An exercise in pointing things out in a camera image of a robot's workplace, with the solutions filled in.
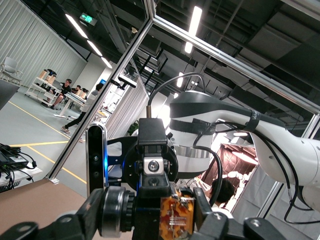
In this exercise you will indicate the long ceiling light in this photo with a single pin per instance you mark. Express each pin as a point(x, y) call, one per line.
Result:
point(95, 48)
point(76, 25)
point(194, 25)
point(107, 63)
point(180, 80)

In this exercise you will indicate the white shelf rack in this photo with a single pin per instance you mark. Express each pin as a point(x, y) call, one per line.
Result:
point(41, 86)

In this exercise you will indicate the seated person black shirt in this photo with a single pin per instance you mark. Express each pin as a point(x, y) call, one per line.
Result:
point(64, 90)

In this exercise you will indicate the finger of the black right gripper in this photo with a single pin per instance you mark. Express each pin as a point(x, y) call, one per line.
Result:
point(150, 187)

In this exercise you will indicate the white desk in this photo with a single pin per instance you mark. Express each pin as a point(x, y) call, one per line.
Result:
point(72, 100)

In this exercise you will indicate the black camera on frame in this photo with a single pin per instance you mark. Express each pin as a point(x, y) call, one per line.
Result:
point(127, 81)

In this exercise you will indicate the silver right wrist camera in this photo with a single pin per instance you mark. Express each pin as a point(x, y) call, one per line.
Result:
point(96, 155)

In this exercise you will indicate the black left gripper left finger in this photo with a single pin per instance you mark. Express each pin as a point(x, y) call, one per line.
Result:
point(62, 226)

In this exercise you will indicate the green potted plant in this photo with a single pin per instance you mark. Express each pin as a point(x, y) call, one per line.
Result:
point(133, 128)

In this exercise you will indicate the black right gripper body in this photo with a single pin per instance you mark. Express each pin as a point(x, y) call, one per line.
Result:
point(151, 135)

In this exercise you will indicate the aluminium frame beam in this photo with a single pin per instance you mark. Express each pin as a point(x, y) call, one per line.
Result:
point(225, 57)

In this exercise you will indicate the green exit sign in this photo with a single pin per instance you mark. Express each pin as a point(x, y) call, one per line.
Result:
point(88, 19)

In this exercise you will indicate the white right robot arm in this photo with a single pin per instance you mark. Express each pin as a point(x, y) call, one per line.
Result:
point(287, 155)

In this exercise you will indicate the white office chair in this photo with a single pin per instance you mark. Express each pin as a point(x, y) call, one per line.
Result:
point(11, 68)

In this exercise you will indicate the dark grey panel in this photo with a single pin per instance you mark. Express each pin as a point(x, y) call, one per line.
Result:
point(7, 93)

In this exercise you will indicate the walking person grey shirt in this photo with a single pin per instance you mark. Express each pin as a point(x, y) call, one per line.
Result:
point(88, 102)

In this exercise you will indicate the person with black hair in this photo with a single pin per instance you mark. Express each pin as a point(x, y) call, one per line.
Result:
point(226, 192)

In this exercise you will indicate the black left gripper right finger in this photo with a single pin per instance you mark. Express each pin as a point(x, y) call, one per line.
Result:
point(225, 228)

